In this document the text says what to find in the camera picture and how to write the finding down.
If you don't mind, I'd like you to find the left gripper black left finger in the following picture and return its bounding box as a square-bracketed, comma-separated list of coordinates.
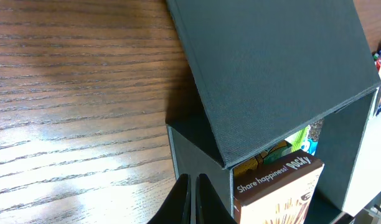
[148, 174, 191, 224]

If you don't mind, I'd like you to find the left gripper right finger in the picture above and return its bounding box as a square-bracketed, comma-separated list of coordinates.
[195, 174, 236, 224]

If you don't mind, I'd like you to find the brown Pocky box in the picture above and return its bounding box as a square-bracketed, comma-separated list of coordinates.
[233, 150, 324, 224]

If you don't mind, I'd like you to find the green Pretz box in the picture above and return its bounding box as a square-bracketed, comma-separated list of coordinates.
[233, 140, 293, 177]

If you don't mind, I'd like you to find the green clear snack bag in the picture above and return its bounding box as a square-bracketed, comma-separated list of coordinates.
[285, 125, 311, 152]

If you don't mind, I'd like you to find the blue Oreo pack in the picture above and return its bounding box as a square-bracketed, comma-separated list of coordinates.
[301, 119, 324, 155]

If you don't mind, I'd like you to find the black gift box with lid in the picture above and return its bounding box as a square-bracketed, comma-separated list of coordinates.
[167, 0, 380, 223]

